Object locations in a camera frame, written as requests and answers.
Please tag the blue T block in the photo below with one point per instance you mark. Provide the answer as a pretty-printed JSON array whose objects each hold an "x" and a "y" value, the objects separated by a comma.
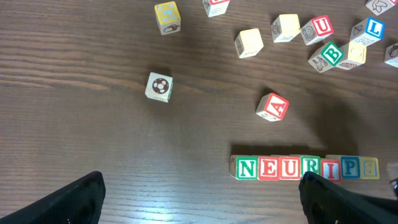
[{"x": 391, "y": 55}]

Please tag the green B block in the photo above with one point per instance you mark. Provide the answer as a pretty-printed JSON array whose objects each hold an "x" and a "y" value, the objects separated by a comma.
[{"x": 326, "y": 57}]

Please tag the red i block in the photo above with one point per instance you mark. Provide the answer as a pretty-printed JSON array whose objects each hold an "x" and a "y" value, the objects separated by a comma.
[
  {"x": 378, "y": 7},
  {"x": 331, "y": 170}
]

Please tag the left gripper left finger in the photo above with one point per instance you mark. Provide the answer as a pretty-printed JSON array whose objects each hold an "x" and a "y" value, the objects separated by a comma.
[{"x": 78, "y": 202}]

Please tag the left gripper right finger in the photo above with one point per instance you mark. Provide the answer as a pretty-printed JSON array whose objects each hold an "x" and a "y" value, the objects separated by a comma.
[{"x": 326, "y": 202}]

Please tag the red Y block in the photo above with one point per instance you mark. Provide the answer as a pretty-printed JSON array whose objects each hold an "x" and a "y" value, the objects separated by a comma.
[{"x": 215, "y": 7}]

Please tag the red A block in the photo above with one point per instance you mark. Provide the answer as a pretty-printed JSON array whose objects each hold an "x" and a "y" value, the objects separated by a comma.
[{"x": 272, "y": 107}]

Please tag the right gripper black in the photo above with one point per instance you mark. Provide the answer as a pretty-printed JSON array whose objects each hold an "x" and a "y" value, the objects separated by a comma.
[{"x": 392, "y": 170}]

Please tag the green N block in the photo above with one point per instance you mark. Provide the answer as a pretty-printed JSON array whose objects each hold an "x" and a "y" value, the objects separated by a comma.
[{"x": 243, "y": 167}]

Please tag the blue L block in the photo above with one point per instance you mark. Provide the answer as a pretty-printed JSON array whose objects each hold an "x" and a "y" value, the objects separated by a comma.
[{"x": 368, "y": 31}]

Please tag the yellow block beside B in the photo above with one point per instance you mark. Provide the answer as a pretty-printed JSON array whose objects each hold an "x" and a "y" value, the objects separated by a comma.
[{"x": 354, "y": 55}]

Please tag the green R block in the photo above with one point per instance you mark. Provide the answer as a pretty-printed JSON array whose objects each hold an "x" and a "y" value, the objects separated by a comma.
[{"x": 310, "y": 164}]

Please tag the yellow block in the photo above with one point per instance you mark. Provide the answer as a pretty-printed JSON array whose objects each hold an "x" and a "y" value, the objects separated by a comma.
[
  {"x": 354, "y": 55},
  {"x": 248, "y": 43},
  {"x": 369, "y": 168},
  {"x": 285, "y": 28},
  {"x": 168, "y": 17}
]

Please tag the red E block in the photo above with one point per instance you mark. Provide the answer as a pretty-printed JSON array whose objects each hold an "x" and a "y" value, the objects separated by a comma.
[{"x": 268, "y": 168}]

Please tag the white symbol block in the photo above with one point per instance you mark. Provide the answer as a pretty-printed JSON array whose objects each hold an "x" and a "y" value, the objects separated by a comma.
[{"x": 159, "y": 87}]

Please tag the red u block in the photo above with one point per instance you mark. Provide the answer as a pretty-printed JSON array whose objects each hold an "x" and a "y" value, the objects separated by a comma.
[
  {"x": 289, "y": 168},
  {"x": 316, "y": 30}
]

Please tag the blue P block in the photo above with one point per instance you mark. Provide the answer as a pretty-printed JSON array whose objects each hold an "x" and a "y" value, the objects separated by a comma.
[{"x": 350, "y": 166}]

